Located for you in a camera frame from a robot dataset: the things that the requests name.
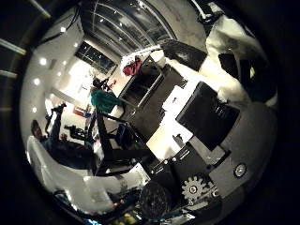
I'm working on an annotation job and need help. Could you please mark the black metal stand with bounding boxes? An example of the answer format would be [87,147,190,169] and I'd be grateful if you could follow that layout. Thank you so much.
[88,107,154,177]

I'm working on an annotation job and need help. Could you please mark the red and white fabric bundle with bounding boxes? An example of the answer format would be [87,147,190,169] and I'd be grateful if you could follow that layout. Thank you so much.
[119,52,148,78]

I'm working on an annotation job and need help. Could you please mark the dark window panel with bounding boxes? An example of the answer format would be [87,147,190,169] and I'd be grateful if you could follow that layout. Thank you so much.
[74,40,117,75]

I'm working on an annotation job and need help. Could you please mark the person in teal shirt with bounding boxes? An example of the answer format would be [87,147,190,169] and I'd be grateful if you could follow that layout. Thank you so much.
[89,78,124,114]

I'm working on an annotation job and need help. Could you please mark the person in dark clothes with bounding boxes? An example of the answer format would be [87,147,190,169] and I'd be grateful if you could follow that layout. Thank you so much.
[30,102,95,170]

